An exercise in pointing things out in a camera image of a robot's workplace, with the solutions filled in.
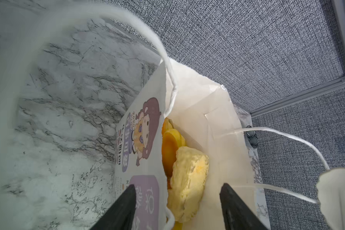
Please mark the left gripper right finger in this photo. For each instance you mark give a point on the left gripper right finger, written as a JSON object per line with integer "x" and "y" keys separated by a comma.
{"x": 236, "y": 214}

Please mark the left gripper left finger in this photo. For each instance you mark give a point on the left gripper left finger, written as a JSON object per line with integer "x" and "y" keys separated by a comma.
{"x": 120, "y": 215}

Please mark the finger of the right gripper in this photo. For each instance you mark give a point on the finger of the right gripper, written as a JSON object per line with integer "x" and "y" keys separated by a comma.
{"x": 331, "y": 194}

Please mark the pale crumbly square bread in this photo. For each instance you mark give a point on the pale crumbly square bread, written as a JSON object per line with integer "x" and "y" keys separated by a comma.
{"x": 189, "y": 175}

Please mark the small yellow croissant bread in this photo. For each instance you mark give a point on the small yellow croissant bread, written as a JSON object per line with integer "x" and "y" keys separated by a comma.
{"x": 172, "y": 141}

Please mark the white printed paper bag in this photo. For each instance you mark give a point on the white printed paper bag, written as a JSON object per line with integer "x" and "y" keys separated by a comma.
{"x": 84, "y": 92}

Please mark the ridged yellow spiral bread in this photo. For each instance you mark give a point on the ridged yellow spiral bread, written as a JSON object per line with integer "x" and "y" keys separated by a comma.
{"x": 167, "y": 125}

